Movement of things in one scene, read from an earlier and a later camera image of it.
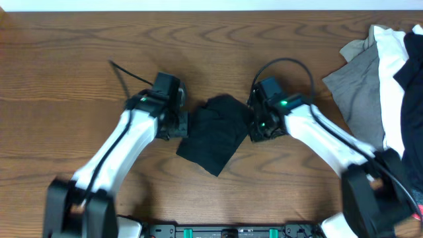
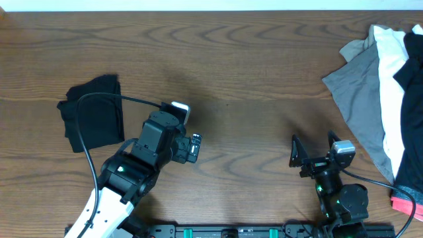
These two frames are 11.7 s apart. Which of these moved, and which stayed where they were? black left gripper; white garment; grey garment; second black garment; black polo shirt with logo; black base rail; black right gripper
Moved: black left gripper; black polo shirt with logo; black right gripper
Stayed: black base rail; grey garment; white garment; second black garment
